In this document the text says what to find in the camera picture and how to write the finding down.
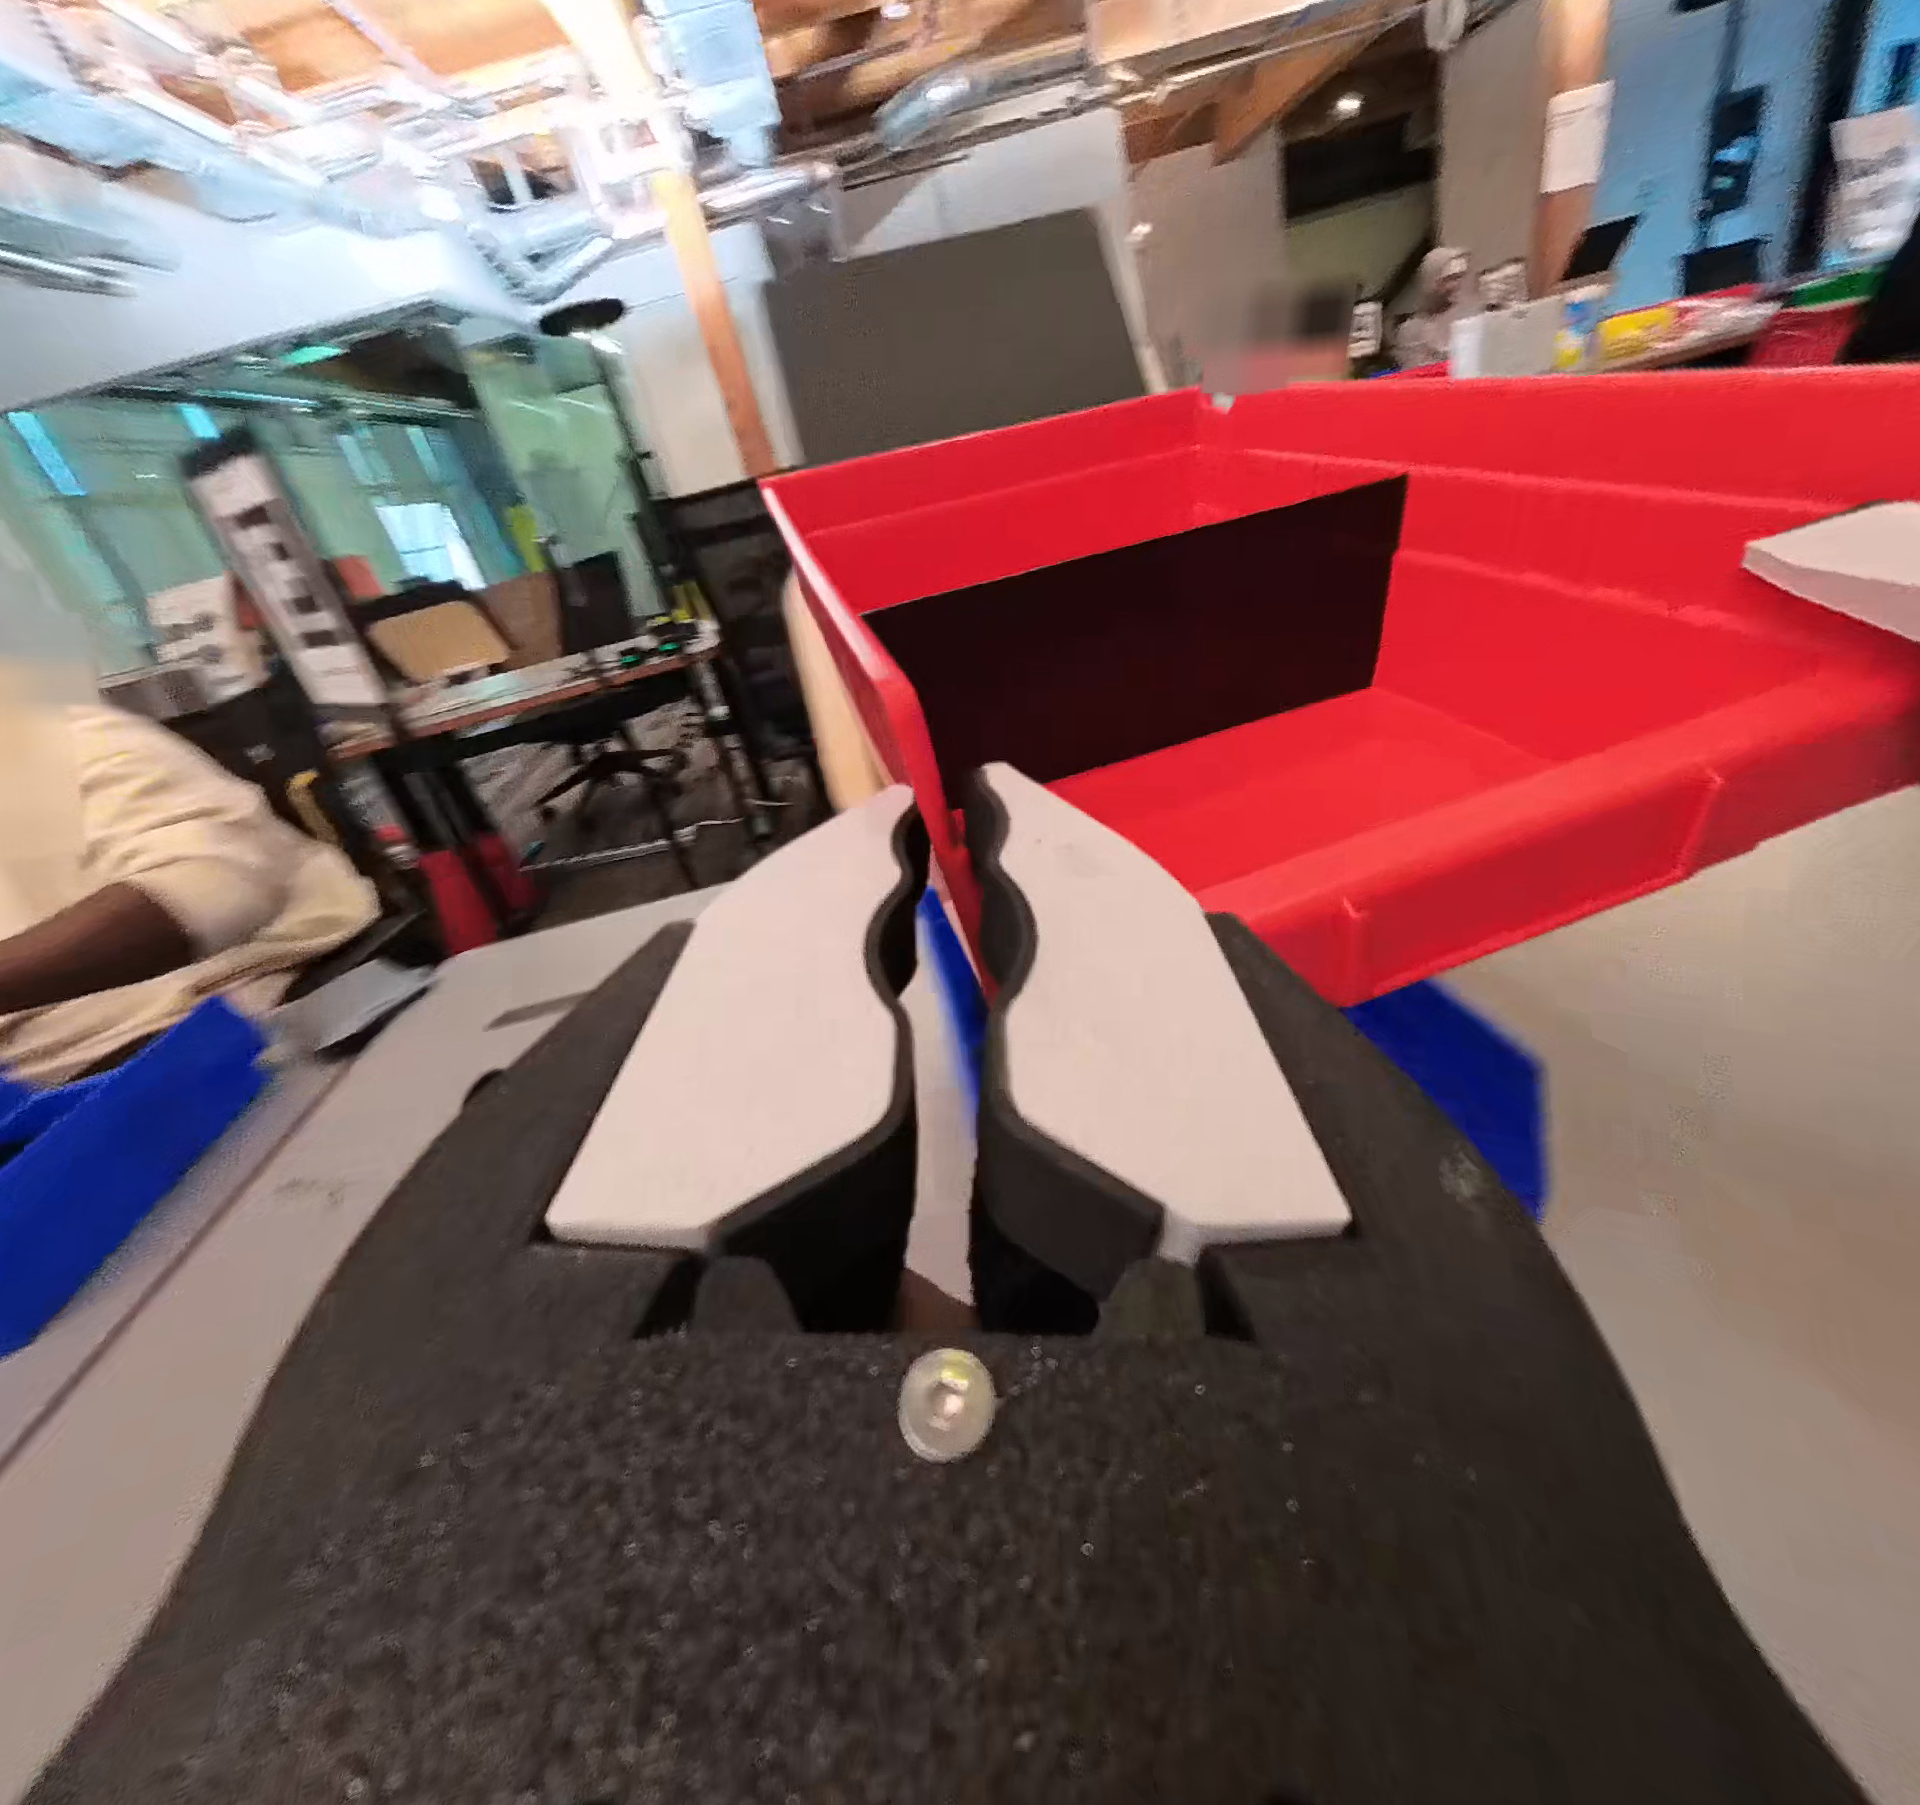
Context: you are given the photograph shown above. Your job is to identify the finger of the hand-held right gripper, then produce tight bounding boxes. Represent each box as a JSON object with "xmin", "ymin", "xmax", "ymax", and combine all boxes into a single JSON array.
[{"xmin": 1741, "ymin": 501, "xmax": 1920, "ymax": 645}]

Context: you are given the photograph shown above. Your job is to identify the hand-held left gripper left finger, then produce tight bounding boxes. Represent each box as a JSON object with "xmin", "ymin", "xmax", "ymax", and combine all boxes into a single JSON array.
[{"xmin": 543, "ymin": 782, "xmax": 926, "ymax": 1337}]

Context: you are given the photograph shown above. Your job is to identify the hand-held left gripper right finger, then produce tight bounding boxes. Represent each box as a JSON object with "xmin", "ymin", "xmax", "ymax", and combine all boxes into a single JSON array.
[{"xmin": 967, "ymin": 758, "xmax": 1356, "ymax": 1337}]

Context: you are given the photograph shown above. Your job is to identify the blue storage bin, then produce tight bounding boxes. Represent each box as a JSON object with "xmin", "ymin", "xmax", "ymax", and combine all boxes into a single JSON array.
[
  {"xmin": 914, "ymin": 886, "xmax": 1549, "ymax": 1223},
  {"xmin": 0, "ymin": 995, "xmax": 277, "ymax": 1361}
]

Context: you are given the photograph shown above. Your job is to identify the red storage bin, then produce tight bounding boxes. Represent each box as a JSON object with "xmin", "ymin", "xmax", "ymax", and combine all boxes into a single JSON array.
[{"xmin": 760, "ymin": 363, "xmax": 1920, "ymax": 1008}]

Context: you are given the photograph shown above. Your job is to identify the grey desk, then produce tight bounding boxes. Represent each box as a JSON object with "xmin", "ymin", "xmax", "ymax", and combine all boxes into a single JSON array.
[{"xmin": 0, "ymin": 784, "xmax": 1920, "ymax": 1805}]

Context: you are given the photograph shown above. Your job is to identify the white cardboard box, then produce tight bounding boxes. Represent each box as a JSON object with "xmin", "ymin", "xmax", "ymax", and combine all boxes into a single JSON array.
[{"xmin": 1444, "ymin": 304, "xmax": 1572, "ymax": 382}]

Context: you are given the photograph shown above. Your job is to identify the wooden table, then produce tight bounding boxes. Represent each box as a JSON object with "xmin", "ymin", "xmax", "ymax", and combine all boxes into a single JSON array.
[{"xmin": 322, "ymin": 627, "xmax": 726, "ymax": 922}]

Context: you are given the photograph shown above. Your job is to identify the black bin divider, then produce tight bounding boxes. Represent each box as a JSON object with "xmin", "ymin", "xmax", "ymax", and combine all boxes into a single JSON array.
[{"xmin": 862, "ymin": 474, "xmax": 1412, "ymax": 791}]

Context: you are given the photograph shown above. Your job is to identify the black white tag sign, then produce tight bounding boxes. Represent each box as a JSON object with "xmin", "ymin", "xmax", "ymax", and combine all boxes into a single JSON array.
[{"xmin": 180, "ymin": 428, "xmax": 396, "ymax": 708}]

